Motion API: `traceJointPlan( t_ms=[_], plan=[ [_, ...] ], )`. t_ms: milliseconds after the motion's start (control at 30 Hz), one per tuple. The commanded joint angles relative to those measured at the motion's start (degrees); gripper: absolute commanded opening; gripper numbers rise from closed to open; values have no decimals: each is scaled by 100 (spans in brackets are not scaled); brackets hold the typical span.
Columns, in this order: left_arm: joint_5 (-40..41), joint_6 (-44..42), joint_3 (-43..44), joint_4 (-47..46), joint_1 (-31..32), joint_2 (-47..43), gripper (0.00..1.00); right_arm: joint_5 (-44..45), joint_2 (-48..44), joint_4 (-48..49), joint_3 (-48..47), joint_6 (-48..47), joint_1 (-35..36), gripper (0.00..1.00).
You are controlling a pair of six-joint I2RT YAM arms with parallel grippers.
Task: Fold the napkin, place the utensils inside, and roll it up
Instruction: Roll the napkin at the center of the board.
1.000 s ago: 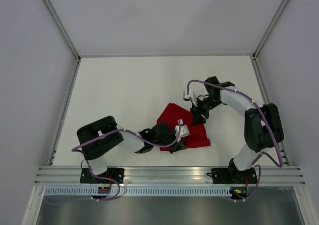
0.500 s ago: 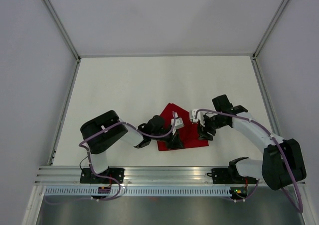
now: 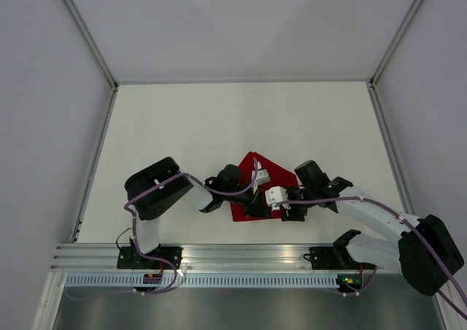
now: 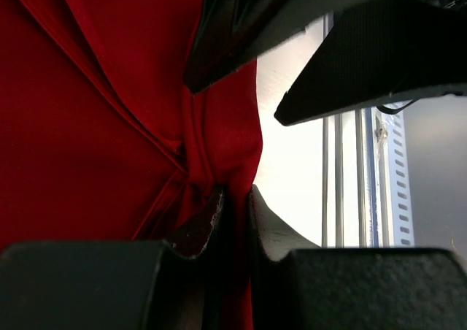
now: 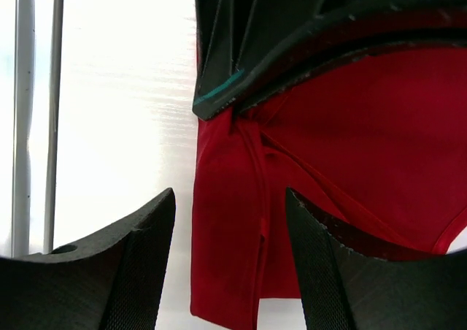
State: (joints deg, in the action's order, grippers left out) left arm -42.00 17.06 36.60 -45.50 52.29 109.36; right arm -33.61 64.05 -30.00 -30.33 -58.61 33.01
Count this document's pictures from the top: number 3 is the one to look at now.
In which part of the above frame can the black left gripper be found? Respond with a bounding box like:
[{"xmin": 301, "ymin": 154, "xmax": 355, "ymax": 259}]
[{"xmin": 223, "ymin": 181, "xmax": 271, "ymax": 219}]

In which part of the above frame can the red cloth napkin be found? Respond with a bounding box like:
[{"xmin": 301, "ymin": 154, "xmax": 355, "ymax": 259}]
[{"xmin": 230, "ymin": 152, "xmax": 298, "ymax": 223}]

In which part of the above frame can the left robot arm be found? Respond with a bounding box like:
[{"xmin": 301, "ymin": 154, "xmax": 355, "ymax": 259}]
[{"xmin": 124, "ymin": 157, "xmax": 270, "ymax": 269}]

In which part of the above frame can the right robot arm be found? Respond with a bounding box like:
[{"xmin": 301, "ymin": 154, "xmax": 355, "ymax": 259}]
[{"xmin": 277, "ymin": 161, "xmax": 465, "ymax": 296}]

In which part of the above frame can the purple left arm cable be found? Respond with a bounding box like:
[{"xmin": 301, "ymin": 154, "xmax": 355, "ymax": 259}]
[{"xmin": 123, "ymin": 157, "xmax": 262, "ymax": 258}]

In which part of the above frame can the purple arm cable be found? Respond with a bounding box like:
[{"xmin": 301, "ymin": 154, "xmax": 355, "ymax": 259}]
[
  {"xmin": 123, "ymin": 157, "xmax": 262, "ymax": 258},
  {"xmin": 280, "ymin": 196, "xmax": 467, "ymax": 320}
]

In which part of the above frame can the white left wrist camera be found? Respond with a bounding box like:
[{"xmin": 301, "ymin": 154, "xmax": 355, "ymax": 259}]
[{"xmin": 252, "ymin": 169, "xmax": 270, "ymax": 185}]

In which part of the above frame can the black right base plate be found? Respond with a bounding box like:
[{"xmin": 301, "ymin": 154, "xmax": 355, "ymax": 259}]
[{"xmin": 303, "ymin": 246, "xmax": 375, "ymax": 272}]

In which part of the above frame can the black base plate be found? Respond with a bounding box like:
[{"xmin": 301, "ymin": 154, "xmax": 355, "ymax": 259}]
[
  {"xmin": 117, "ymin": 245, "xmax": 182, "ymax": 270},
  {"xmin": 303, "ymin": 246, "xmax": 375, "ymax": 272}
]

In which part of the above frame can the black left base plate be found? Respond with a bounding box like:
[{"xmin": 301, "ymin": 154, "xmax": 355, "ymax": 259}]
[{"xmin": 117, "ymin": 245, "xmax": 182, "ymax": 270}]

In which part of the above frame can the white slotted cable duct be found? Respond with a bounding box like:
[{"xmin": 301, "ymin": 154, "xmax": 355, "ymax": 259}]
[{"xmin": 65, "ymin": 272, "xmax": 338, "ymax": 288}]

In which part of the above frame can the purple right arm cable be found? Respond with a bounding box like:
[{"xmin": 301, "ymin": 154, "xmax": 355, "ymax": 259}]
[{"xmin": 280, "ymin": 196, "xmax": 467, "ymax": 320}]

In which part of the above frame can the aluminium front rail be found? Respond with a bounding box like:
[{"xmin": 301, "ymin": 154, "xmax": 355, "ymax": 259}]
[{"xmin": 50, "ymin": 241, "xmax": 380, "ymax": 272}]

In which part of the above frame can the left aluminium frame post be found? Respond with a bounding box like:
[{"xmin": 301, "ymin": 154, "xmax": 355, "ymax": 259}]
[{"xmin": 61, "ymin": 0, "xmax": 118, "ymax": 91}]

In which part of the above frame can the aluminium frame post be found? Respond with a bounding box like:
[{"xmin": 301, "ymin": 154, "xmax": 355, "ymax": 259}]
[
  {"xmin": 61, "ymin": 0, "xmax": 118, "ymax": 91},
  {"xmin": 367, "ymin": 0, "xmax": 425, "ymax": 88}
]

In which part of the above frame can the right aluminium frame post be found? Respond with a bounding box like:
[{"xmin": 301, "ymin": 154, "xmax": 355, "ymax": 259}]
[{"xmin": 367, "ymin": 0, "xmax": 425, "ymax": 88}]

